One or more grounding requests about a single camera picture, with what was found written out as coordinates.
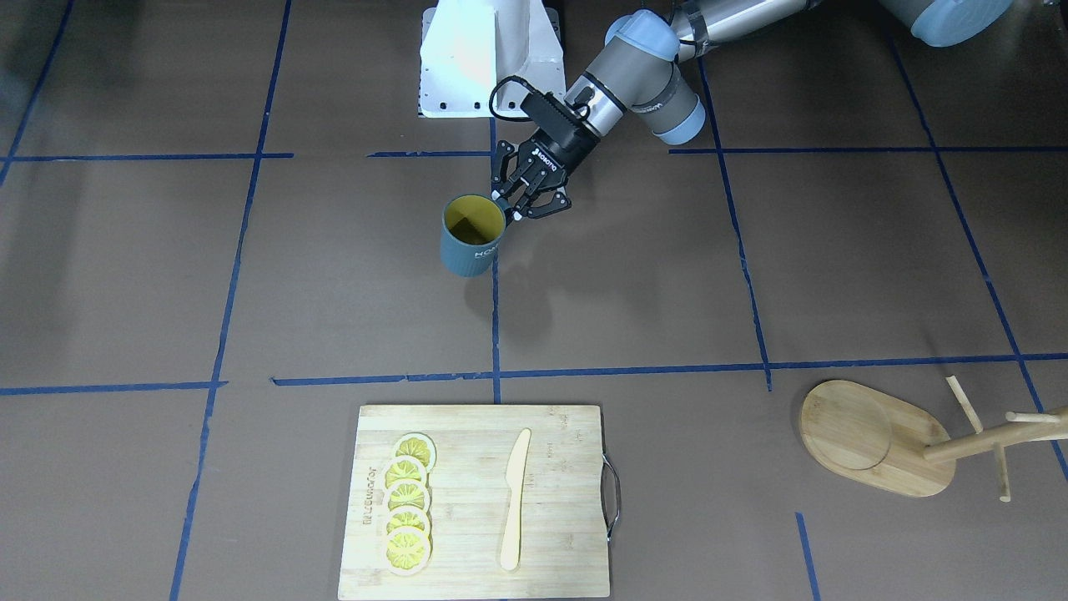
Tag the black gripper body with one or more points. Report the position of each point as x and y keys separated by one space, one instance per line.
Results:
x=569 y=148

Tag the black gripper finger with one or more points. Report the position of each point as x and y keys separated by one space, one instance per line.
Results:
x=533 y=204
x=510 y=184

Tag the dark teal mug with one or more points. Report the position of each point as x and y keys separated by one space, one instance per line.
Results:
x=472 y=227

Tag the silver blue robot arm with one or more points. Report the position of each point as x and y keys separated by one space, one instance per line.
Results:
x=636 y=72

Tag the wooden cup storage rack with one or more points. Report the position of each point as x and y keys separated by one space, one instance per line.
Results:
x=873 y=438

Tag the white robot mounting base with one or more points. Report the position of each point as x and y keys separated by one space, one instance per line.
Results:
x=468 y=47

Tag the lemon slice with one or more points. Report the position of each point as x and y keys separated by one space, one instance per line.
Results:
x=408 y=493
x=407 y=550
x=418 y=445
x=408 y=516
x=404 y=468

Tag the yellow plastic knife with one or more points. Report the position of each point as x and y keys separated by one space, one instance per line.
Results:
x=510 y=549

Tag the bamboo cutting board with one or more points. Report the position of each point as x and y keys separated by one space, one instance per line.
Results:
x=564 y=533

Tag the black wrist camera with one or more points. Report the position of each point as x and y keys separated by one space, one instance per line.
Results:
x=550 y=115

